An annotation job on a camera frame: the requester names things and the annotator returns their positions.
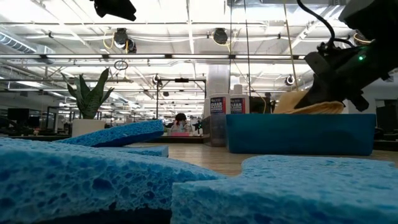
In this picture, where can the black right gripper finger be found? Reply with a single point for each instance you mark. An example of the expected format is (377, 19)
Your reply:
(320, 93)

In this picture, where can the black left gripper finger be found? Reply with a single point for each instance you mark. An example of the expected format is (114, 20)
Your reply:
(115, 8)

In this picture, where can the yellow towel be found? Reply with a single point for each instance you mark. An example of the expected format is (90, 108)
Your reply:
(289, 102)

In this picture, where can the white plastic cleaner bottle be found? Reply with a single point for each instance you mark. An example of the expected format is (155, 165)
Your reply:
(239, 105)
(206, 107)
(217, 107)

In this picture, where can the blue sponge with pale spot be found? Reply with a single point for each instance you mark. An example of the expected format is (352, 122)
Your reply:
(295, 189)

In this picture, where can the blue wavy sponge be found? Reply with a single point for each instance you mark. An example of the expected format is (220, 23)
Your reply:
(118, 133)
(77, 180)

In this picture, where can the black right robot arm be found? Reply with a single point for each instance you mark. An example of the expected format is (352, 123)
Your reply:
(373, 18)

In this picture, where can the teal plastic bin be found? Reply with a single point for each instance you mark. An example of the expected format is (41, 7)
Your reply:
(298, 133)

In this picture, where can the black computer monitor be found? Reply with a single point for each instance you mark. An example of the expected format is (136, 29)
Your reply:
(385, 118)
(18, 115)

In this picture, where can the green snake plant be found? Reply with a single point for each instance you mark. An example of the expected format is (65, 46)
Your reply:
(90, 99)

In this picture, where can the white building column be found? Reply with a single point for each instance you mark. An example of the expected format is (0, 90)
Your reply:
(217, 77)

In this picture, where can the grey translucent plastic bin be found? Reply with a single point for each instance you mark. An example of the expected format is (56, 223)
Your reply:
(214, 130)

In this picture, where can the white plant pot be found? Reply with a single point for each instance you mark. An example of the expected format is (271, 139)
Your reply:
(88, 127)

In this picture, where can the person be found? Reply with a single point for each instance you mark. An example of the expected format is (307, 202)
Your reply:
(180, 123)

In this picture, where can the pink object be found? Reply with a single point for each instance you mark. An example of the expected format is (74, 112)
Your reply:
(180, 134)

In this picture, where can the black gantry frame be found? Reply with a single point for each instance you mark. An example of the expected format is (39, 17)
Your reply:
(182, 80)

